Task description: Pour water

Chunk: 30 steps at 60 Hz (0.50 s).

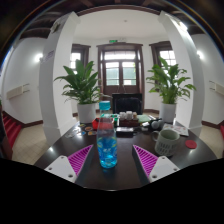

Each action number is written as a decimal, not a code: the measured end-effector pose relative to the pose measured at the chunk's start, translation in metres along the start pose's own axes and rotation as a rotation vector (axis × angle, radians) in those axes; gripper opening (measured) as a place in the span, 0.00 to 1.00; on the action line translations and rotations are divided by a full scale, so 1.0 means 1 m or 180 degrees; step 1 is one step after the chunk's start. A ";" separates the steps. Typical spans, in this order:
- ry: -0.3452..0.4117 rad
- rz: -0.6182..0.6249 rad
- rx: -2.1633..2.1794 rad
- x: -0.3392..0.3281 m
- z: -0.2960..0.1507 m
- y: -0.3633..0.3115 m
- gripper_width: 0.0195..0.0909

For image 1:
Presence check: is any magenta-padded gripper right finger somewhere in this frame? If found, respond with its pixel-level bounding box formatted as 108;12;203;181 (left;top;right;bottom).
131;144;181;184

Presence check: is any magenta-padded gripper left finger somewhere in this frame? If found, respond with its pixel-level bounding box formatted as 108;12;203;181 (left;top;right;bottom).
44;144;95;184

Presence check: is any clear bottle with teal cap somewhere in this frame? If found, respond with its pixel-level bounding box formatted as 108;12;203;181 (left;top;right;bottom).
96;100;119;169

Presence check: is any white mug with green pattern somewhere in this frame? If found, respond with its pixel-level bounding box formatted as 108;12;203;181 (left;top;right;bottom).
151;128;182;158

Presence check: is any printed paper booklet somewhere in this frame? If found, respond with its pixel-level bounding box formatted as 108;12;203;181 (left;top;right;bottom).
162;123;190;137

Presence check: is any flat black case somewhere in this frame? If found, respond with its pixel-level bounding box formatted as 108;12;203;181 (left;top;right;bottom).
115;126;135;137

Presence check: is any green notebook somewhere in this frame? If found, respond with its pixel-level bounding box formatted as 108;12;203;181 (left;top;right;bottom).
137;114;153;124

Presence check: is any red snack packet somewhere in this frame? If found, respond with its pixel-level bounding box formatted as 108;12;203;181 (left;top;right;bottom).
91;117;101;130

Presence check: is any leafy plant in white pot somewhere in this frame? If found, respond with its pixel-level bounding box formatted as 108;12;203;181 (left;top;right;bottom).
145;57;197;124
54;59;103;124

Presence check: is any black chair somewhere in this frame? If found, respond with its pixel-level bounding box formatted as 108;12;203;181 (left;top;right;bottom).
111;92;144;115

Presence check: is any brown wooden double door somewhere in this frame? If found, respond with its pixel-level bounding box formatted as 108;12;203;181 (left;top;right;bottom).
97;42;146;101

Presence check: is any brown-framed window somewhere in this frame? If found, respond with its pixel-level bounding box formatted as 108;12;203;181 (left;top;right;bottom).
70;43;92;73
149;40;178;68

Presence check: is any white wall heater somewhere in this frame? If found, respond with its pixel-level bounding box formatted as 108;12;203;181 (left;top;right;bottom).
5;83;31;100
209;80;224;97

